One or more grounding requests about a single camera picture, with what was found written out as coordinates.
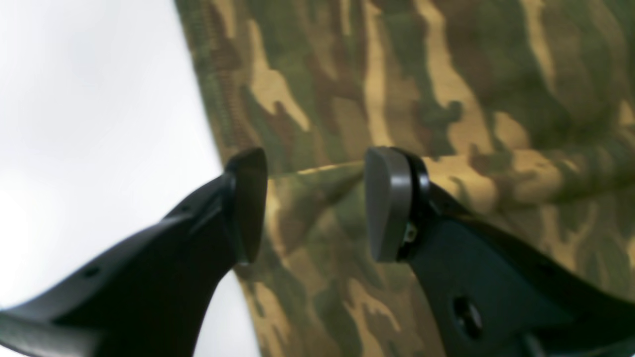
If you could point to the camouflage T-shirt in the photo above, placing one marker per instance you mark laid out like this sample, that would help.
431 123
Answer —
523 110

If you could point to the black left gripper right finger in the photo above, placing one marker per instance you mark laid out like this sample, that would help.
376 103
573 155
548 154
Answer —
491 294

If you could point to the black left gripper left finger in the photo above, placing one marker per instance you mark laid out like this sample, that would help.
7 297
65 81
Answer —
147 296

